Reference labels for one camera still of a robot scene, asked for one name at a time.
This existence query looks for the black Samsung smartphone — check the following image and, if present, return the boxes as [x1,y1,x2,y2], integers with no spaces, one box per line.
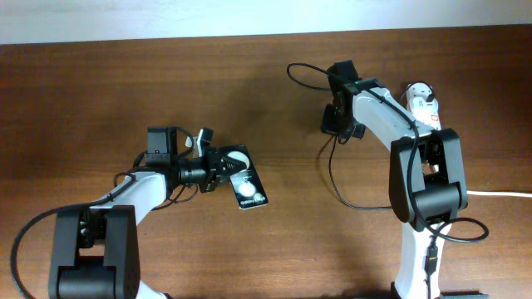
[219,145,268,210]

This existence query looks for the black USB charging cable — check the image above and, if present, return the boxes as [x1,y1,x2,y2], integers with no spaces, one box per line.
[318,135,394,211]

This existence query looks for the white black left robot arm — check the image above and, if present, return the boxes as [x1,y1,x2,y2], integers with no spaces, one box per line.
[48,127,252,298]

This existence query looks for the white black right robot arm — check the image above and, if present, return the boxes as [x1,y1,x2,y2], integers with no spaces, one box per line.
[321,61,489,298]

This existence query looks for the white USB charger plug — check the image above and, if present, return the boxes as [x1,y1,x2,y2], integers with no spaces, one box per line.
[407,96,439,120]

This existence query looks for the white power strip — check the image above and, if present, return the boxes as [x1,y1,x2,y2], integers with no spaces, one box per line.
[406,81,441,130]

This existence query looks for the white power strip cord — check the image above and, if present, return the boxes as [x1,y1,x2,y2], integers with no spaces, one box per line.
[465,189,532,199]

